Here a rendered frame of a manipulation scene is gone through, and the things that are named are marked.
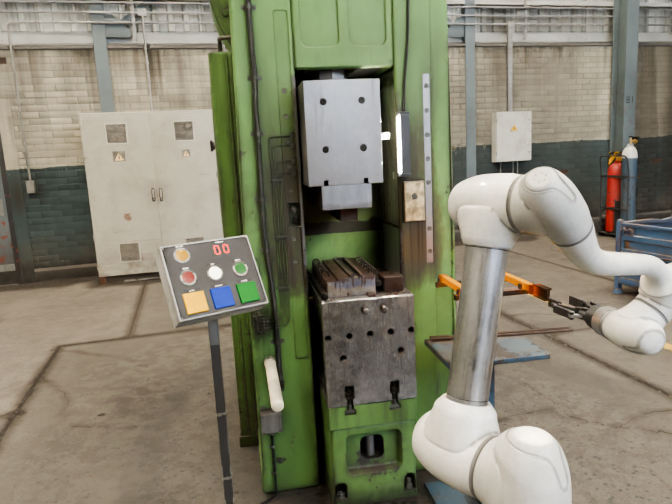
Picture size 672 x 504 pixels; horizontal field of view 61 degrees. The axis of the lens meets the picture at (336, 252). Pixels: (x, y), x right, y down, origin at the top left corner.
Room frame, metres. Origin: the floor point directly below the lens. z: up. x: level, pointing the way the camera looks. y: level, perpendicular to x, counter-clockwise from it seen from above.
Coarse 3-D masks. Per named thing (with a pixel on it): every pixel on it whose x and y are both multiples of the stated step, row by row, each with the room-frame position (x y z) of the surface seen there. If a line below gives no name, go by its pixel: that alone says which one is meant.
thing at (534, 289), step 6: (510, 276) 2.17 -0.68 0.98; (516, 276) 2.16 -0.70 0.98; (510, 282) 2.15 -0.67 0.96; (516, 282) 2.10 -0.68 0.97; (522, 282) 2.06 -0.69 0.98; (528, 282) 2.06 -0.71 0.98; (528, 288) 2.02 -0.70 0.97; (534, 288) 1.99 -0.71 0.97; (540, 288) 1.95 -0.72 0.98; (546, 288) 1.91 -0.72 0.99; (534, 294) 1.98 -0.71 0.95; (540, 294) 1.95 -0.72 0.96; (546, 294) 1.91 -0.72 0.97; (546, 300) 1.91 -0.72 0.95
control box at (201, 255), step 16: (208, 240) 2.06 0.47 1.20; (224, 240) 2.09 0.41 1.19; (240, 240) 2.12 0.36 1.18; (160, 256) 1.96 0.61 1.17; (192, 256) 2.00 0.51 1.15; (208, 256) 2.03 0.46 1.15; (224, 256) 2.06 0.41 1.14; (240, 256) 2.09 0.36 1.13; (160, 272) 1.97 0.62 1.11; (176, 272) 1.94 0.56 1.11; (192, 272) 1.96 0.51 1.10; (208, 272) 1.99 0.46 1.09; (224, 272) 2.02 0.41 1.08; (256, 272) 2.08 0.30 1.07; (176, 288) 1.90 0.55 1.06; (192, 288) 1.93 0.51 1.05; (208, 288) 1.96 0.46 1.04; (176, 304) 1.87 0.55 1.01; (208, 304) 1.92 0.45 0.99; (240, 304) 1.98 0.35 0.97; (256, 304) 2.01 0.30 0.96; (176, 320) 1.87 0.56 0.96; (192, 320) 1.88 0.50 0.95; (208, 320) 1.96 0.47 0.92
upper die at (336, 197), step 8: (352, 184) 2.25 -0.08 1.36; (360, 184) 2.25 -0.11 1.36; (368, 184) 2.26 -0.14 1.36; (312, 192) 2.50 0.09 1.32; (320, 192) 2.26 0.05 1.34; (328, 192) 2.23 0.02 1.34; (336, 192) 2.24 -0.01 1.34; (344, 192) 2.24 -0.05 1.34; (352, 192) 2.25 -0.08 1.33; (360, 192) 2.25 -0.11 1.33; (368, 192) 2.26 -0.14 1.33; (312, 200) 2.52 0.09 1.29; (320, 200) 2.27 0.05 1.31; (328, 200) 2.23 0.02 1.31; (336, 200) 2.23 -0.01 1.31; (344, 200) 2.24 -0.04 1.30; (352, 200) 2.25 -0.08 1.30; (360, 200) 2.25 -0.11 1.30; (368, 200) 2.26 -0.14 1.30; (320, 208) 2.28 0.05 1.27; (328, 208) 2.23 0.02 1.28; (336, 208) 2.23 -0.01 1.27; (344, 208) 2.24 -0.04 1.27; (352, 208) 2.25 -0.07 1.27
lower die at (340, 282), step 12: (324, 264) 2.58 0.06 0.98; (336, 264) 2.53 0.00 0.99; (360, 264) 2.49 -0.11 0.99; (324, 276) 2.34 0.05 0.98; (336, 276) 2.28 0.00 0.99; (348, 276) 2.27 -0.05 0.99; (372, 276) 2.26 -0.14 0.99; (324, 288) 2.30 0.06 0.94; (336, 288) 2.23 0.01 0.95; (348, 288) 2.24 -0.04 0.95; (360, 288) 2.25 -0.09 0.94; (372, 288) 2.26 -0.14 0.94
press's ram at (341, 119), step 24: (312, 96) 2.22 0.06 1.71; (336, 96) 2.24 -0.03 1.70; (360, 96) 2.25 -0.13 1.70; (312, 120) 2.22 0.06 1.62; (336, 120) 2.24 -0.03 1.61; (360, 120) 2.25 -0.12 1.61; (312, 144) 2.22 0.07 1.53; (336, 144) 2.24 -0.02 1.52; (360, 144) 2.25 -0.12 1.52; (312, 168) 2.22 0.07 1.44; (336, 168) 2.24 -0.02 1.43; (360, 168) 2.25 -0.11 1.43
